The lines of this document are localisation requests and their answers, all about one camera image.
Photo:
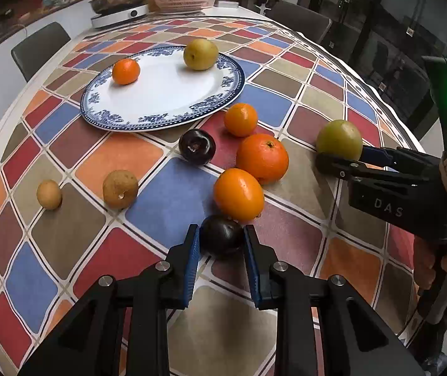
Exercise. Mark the dark purple plum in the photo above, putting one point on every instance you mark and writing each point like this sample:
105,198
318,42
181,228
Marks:
197,147
221,235

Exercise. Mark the grey dining chair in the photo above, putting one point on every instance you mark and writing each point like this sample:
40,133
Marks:
41,49
297,19

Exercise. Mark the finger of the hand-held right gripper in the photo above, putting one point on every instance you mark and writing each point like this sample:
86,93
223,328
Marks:
348,170
376,156

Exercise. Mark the small brown round fruit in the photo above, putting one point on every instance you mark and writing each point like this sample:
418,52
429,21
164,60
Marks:
49,194

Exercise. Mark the pink woven basket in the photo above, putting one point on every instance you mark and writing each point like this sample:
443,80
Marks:
180,2

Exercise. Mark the colourful checked tablecloth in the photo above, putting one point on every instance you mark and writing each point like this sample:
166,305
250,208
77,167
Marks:
156,203

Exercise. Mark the green pear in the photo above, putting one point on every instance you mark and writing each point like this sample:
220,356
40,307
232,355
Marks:
339,138

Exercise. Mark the small mandarin orange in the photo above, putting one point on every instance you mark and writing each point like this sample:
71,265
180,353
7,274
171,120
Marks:
241,119
126,71

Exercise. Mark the yellow pear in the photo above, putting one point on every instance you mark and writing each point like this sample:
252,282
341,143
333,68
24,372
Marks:
201,54

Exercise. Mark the white induction cooker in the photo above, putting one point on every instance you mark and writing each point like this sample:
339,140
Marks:
119,17

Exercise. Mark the large orange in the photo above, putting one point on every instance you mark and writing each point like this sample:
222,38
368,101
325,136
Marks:
262,158

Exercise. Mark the white flat box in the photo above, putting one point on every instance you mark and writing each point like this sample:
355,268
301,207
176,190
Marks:
228,4

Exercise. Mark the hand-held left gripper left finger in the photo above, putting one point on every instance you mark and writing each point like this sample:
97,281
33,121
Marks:
192,266

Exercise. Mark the person's right hand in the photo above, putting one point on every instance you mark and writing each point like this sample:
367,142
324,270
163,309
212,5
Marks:
423,266

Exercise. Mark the blue patterned white plate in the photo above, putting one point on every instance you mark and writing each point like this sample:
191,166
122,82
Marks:
168,90

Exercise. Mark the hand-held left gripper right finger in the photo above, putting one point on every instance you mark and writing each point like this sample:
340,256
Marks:
252,270

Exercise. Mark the smooth orange fruit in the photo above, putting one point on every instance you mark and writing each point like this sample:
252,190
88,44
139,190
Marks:
239,197

